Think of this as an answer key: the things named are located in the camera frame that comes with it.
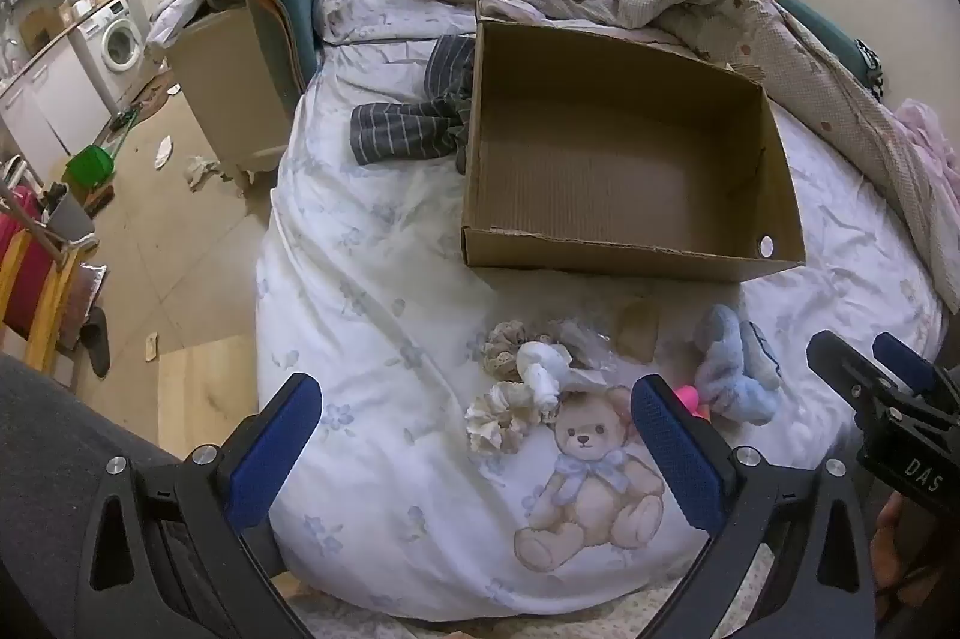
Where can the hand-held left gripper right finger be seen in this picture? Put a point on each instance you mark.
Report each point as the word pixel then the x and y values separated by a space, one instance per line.
pixel 675 451

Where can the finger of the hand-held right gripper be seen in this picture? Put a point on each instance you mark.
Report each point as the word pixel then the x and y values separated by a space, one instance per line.
pixel 898 355
pixel 844 369

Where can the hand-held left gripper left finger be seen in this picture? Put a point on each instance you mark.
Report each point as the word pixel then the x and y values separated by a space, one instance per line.
pixel 277 451

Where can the pink ball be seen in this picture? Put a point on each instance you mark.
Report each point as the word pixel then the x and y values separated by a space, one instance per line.
pixel 688 399

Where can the light blue plush toy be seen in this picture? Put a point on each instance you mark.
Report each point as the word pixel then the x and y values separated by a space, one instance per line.
pixel 731 369

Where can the white sock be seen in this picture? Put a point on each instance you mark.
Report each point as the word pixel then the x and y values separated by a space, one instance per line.
pixel 544 369

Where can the cream ruffled scrunchie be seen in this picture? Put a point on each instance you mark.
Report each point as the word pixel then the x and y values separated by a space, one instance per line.
pixel 501 418

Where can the beige lace scrunchie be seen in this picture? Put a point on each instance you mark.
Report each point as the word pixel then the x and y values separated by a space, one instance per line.
pixel 501 346

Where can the brown cardboard box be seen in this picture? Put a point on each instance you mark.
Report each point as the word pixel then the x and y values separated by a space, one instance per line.
pixel 622 174

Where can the person's right hand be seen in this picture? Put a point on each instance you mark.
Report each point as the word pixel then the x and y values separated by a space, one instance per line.
pixel 894 538

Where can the wooden floor board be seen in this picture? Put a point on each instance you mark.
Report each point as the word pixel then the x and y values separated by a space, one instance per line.
pixel 210 391

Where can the small cardboard piece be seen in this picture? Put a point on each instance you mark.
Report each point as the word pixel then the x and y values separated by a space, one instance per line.
pixel 639 328

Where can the clear plastic wrapper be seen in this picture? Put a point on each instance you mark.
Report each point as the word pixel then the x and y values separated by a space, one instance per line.
pixel 589 343

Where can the white teddy print duvet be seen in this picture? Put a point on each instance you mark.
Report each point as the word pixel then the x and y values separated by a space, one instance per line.
pixel 375 279

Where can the black slipper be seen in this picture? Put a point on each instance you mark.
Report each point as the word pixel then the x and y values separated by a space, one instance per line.
pixel 97 343

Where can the pink garment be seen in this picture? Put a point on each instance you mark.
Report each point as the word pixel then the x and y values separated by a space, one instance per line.
pixel 930 144

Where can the yellow wooden rack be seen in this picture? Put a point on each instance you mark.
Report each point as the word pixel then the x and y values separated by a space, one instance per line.
pixel 30 301

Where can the crumpled tissue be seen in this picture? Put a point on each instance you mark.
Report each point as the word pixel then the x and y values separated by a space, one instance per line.
pixel 201 170

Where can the grey bin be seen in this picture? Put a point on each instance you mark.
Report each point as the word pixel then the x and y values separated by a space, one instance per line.
pixel 69 219

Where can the white paper scrap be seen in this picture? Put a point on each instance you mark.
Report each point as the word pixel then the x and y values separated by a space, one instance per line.
pixel 163 151

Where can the grey striped cloth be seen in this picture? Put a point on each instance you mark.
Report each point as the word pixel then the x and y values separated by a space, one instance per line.
pixel 409 129

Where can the beige bedside cabinet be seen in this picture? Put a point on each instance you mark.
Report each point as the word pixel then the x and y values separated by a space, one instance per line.
pixel 225 84

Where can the white kitchen cabinet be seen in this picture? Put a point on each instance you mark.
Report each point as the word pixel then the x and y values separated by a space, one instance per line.
pixel 52 99

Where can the white washing machine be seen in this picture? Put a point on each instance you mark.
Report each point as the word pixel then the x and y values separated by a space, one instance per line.
pixel 116 39

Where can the pink blanket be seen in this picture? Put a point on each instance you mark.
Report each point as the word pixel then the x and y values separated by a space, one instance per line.
pixel 517 9

